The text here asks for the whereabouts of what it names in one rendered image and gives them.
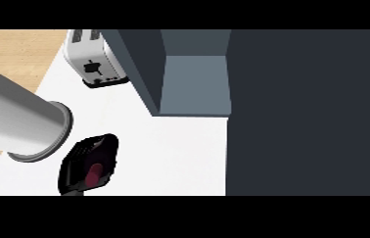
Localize silver toaster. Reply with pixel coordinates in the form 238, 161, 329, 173
62, 29, 131, 89

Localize dark grey open cabinet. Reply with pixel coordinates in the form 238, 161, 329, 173
100, 29, 233, 118

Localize dark grey cabinet door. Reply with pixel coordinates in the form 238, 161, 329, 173
224, 29, 370, 197

